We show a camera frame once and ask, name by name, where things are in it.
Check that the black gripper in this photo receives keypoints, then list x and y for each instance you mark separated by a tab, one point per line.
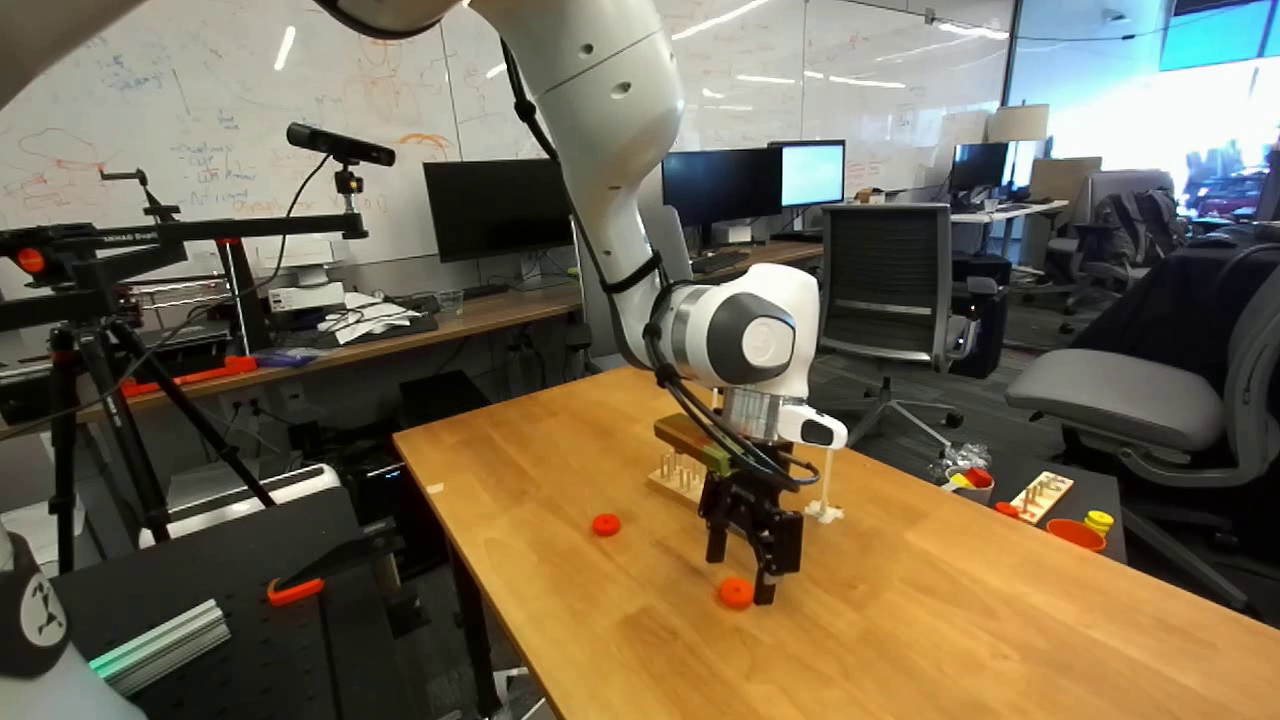
751	502

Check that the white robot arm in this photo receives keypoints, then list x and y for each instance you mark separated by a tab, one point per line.
601	90

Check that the wooden peg board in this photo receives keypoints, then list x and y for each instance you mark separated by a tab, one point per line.
680	477

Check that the orange cup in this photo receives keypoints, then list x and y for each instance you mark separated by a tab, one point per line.
1078	535

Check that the black computer monitor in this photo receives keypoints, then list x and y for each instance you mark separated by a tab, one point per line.
497	205

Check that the grey office chair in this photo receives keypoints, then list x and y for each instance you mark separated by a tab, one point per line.
1172	392

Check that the black camera tripod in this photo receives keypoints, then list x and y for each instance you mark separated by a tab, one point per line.
80	274

